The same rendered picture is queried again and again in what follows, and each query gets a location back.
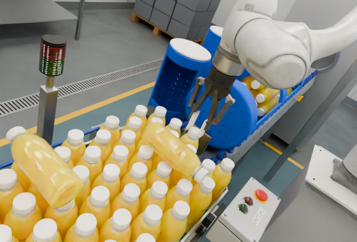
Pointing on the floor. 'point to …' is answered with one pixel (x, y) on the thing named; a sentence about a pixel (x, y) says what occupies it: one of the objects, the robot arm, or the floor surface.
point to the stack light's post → (47, 113)
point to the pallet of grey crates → (179, 4)
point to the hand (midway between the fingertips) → (197, 124)
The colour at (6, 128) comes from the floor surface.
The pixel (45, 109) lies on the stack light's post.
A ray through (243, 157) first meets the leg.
